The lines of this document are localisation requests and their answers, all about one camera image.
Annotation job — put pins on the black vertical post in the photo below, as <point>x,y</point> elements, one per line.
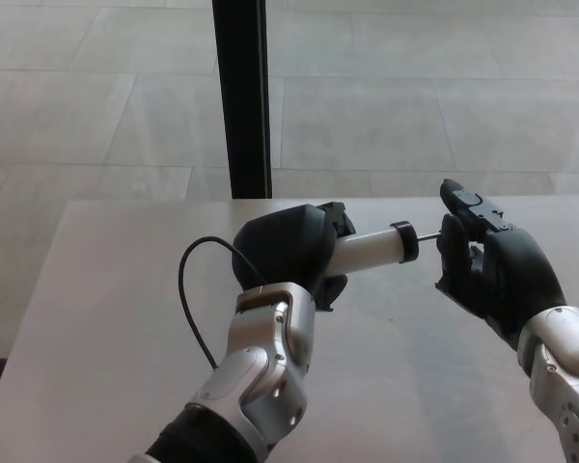
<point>241,96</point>

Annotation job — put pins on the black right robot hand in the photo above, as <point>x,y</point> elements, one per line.
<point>516,275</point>

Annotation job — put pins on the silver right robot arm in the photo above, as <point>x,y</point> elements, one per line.
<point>564,366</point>

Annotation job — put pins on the white Franklin air pump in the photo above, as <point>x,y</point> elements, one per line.
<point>371,248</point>

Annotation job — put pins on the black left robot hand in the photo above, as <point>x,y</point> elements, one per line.
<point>284,246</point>

